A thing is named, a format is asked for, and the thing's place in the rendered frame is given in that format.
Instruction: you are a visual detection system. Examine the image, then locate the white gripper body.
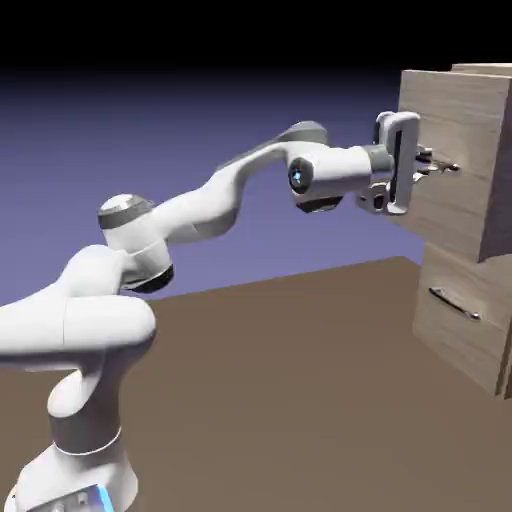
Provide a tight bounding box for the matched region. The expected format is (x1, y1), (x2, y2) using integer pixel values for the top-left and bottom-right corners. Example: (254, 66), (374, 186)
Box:
(373, 110), (422, 216)

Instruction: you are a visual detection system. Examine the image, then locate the curved metal handle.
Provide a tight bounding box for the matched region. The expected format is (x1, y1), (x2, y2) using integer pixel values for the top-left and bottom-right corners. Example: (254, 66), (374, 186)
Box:
(422, 157), (462, 174)
(427, 286), (482, 321)

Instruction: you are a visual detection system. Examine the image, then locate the light wood drawer front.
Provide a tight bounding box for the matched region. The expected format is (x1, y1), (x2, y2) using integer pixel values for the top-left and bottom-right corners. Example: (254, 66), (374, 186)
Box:
(411, 241), (512, 398)
(387, 68), (512, 264)

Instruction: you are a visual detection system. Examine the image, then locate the light wood cabinet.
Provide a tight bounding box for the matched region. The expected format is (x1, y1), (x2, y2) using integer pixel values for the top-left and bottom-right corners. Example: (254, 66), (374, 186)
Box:
(411, 62), (512, 400)

